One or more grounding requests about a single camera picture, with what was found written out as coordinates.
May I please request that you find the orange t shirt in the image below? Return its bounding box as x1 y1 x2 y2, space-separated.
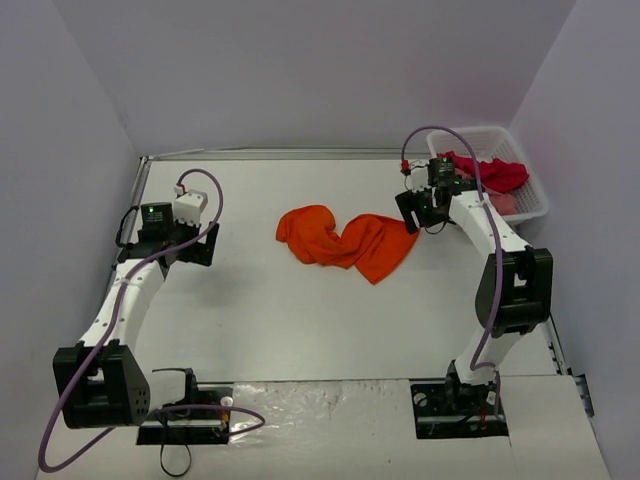
275 205 419 285

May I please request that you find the thin black cable loop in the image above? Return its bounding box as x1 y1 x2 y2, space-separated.
152 368 199 477

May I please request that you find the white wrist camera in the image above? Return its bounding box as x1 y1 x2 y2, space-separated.
401 159 429 192
172 184 208 227

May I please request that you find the dusty pink t shirt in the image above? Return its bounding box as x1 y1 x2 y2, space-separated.
481 175 518 216

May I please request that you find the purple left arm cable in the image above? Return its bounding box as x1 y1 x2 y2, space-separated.
37 169 267 474

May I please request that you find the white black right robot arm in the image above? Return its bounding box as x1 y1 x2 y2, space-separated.
395 189 553 413

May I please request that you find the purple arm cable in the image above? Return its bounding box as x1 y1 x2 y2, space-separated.
37 169 267 474
402 125 506 424

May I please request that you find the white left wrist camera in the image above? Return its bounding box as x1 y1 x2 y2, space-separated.
172 184 208 227

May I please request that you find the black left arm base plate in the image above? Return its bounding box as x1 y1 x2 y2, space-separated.
136 383 233 447

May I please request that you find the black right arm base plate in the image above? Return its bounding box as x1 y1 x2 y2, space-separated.
410 379 509 440

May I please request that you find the white plastic laundry basket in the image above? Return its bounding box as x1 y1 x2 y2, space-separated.
426 126 548 225

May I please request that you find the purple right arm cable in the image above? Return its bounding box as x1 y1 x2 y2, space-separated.
402 125 506 424

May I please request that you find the aluminium table edge rail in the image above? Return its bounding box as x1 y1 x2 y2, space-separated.
112 156 150 269

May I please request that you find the magenta t shirt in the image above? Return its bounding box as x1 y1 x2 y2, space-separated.
439 151 530 192

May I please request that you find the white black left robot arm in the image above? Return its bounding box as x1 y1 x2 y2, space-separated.
53 190 219 429

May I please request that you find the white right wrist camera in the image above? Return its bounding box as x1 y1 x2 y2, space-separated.
401 159 429 192

